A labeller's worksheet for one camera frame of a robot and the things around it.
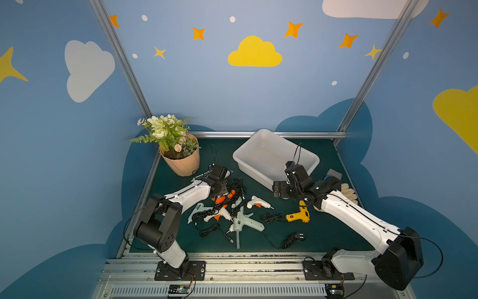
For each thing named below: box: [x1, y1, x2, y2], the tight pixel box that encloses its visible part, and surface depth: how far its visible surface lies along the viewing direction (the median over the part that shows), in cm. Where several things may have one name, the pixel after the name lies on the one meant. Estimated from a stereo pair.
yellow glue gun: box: [285, 199, 311, 224], surface depth 90 cm
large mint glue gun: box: [225, 205, 265, 249], surface depth 85 cm
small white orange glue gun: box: [246, 195, 276, 210], surface depth 94 cm
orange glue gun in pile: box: [210, 189, 236, 209], surface depth 92 cm
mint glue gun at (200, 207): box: [187, 202, 213, 225], surface depth 92 cm
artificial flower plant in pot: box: [129, 113, 202, 177], surface depth 90 cm
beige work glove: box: [341, 183, 358, 205], surface depth 100 cm
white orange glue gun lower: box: [203, 204, 235, 223], surface depth 88 cm
